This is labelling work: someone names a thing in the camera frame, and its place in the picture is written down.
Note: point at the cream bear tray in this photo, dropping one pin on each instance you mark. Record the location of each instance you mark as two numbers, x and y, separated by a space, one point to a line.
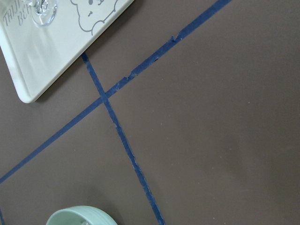
37 56

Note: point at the clear wine glass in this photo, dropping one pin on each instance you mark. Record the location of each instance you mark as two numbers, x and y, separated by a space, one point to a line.
42 11

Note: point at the mint green bowl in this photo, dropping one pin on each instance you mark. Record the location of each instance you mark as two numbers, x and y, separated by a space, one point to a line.
80 215

